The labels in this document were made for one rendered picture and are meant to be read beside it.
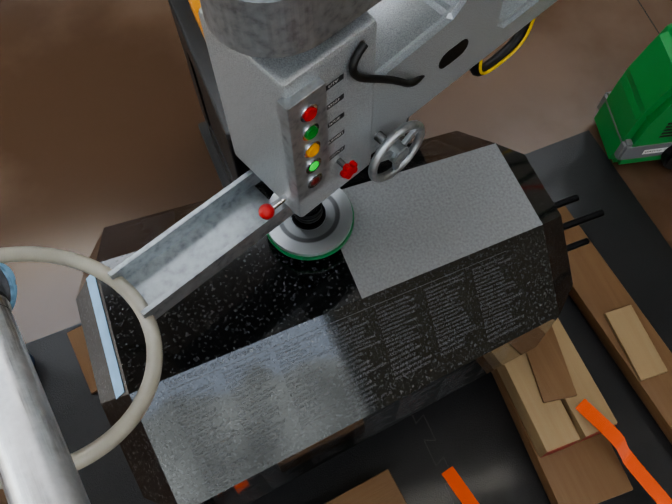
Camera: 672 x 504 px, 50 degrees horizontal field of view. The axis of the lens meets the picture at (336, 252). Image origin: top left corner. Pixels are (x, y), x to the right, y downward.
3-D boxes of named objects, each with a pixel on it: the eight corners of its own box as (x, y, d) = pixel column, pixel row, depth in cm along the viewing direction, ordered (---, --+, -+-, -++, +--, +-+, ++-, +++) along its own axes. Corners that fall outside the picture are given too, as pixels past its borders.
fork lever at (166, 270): (352, 91, 166) (353, 77, 162) (411, 142, 160) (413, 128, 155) (103, 271, 145) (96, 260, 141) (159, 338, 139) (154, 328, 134)
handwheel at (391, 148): (392, 127, 154) (396, 82, 140) (425, 156, 150) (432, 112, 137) (340, 167, 150) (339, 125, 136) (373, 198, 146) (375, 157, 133)
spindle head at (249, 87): (357, 71, 164) (359, -100, 124) (425, 129, 157) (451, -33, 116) (234, 161, 154) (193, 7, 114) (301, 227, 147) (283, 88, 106)
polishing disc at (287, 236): (361, 246, 170) (361, 244, 169) (273, 265, 168) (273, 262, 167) (341, 172, 179) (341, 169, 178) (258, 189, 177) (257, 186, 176)
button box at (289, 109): (321, 170, 137) (314, 72, 111) (331, 179, 136) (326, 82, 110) (289, 194, 135) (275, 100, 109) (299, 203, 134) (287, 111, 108)
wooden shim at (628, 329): (603, 314, 247) (605, 313, 246) (629, 305, 248) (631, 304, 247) (639, 381, 237) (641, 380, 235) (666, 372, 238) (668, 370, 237)
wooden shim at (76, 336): (67, 334, 255) (66, 332, 254) (94, 321, 257) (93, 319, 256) (92, 394, 245) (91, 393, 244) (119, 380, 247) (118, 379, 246)
